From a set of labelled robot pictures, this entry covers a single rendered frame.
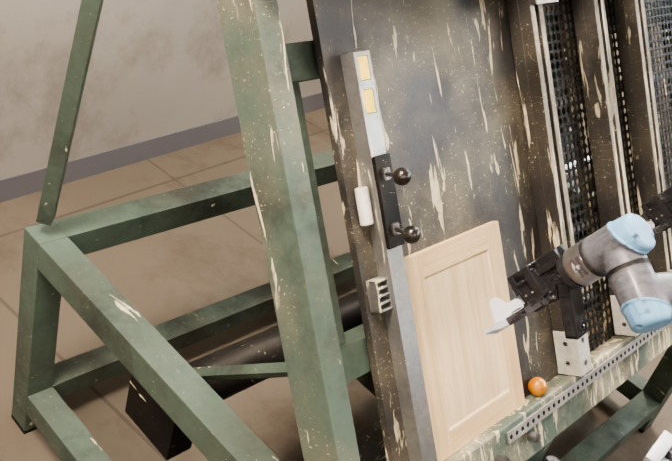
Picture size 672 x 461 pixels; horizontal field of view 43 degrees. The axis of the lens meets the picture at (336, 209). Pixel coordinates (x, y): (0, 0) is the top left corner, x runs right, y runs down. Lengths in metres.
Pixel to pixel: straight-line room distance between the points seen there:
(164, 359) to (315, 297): 0.68
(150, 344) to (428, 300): 0.75
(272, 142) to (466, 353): 0.77
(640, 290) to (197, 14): 3.22
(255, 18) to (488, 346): 1.02
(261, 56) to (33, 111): 2.46
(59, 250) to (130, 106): 1.87
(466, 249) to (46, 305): 1.31
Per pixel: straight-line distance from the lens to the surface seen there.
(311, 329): 1.67
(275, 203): 1.64
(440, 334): 2.01
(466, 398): 2.11
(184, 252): 3.93
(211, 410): 2.13
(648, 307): 1.49
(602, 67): 2.56
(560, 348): 2.44
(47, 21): 3.81
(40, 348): 2.84
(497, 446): 2.18
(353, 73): 1.78
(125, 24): 4.07
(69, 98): 2.27
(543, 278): 1.63
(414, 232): 1.70
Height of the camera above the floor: 2.32
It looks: 31 degrees down
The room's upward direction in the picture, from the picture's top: 16 degrees clockwise
